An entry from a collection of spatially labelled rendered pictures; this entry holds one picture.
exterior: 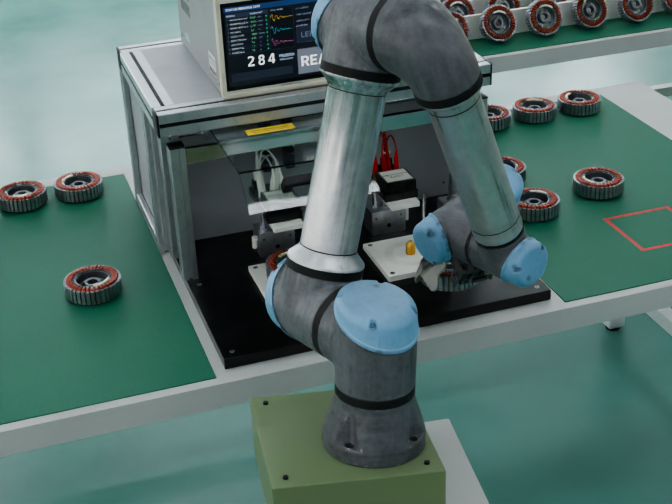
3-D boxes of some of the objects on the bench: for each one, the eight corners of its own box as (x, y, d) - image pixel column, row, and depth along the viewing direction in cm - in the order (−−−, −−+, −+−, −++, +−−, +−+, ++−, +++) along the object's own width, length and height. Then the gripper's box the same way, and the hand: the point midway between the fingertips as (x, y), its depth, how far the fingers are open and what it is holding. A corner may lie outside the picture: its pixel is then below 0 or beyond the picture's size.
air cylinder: (296, 251, 246) (294, 227, 243) (260, 258, 244) (258, 233, 241) (288, 240, 250) (287, 216, 248) (254, 247, 248) (252, 223, 246)
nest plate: (344, 291, 231) (344, 285, 230) (269, 306, 227) (268, 301, 226) (320, 257, 243) (319, 251, 243) (248, 271, 239) (248, 265, 239)
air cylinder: (406, 230, 252) (405, 206, 250) (372, 236, 250) (371, 212, 248) (397, 220, 257) (396, 196, 254) (364, 226, 255) (363, 203, 252)
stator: (333, 280, 232) (332, 263, 230) (281, 295, 228) (279, 278, 226) (308, 256, 241) (307, 240, 239) (257, 270, 237) (256, 254, 235)
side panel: (174, 251, 253) (157, 107, 238) (160, 253, 252) (142, 109, 237) (149, 198, 276) (132, 64, 261) (136, 200, 276) (118, 66, 261)
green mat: (834, 244, 244) (834, 243, 244) (565, 302, 228) (565, 301, 228) (600, 94, 323) (600, 94, 323) (388, 130, 307) (388, 129, 307)
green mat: (216, 378, 210) (216, 377, 210) (-152, 458, 194) (-152, 457, 194) (124, 174, 289) (123, 173, 289) (-143, 218, 273) (-143, 218, 273)
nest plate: (460, 267, 237) (460, 262, 237) (389, 282, 233) (388, 276, 233) (430, 235, 250) (430, 230, 249) (362, 249, 246) (362, 243, 245)
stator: (548, 227, 255) (549, 211, 254) (499, 217, 260) (499, 202, 258) (566, 206, 264) (567, 191, 262) (518, 197, 269) (519, 182, 267)
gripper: (438, 263, 199) (414, 315, 217) (539, 242, 204) (507, 295, 221) (422, 218, 203) (399, 273, 220) (521, 200, 207) (491, 255, 225)
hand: (448, 270), depth 222 cm, fingers closed on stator, 13 cm apart
